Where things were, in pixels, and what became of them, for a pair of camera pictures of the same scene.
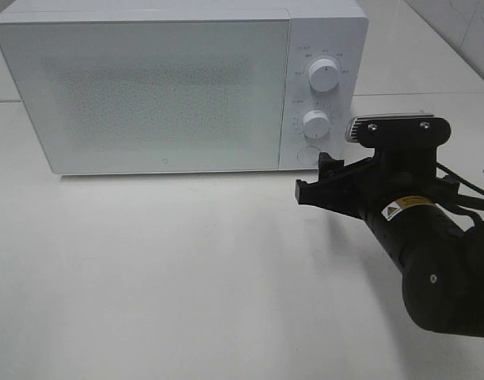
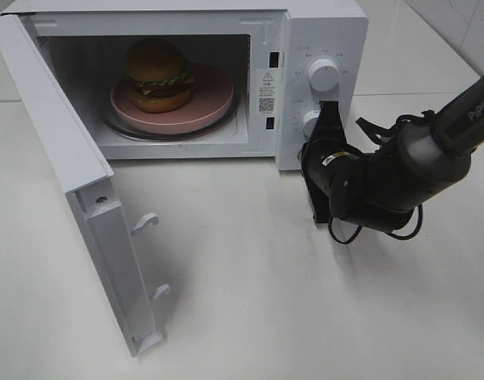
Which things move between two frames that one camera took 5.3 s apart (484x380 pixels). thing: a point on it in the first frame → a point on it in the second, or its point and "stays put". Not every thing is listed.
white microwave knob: (324, 75) stays put
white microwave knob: (316, 123) stays put
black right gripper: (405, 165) → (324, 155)
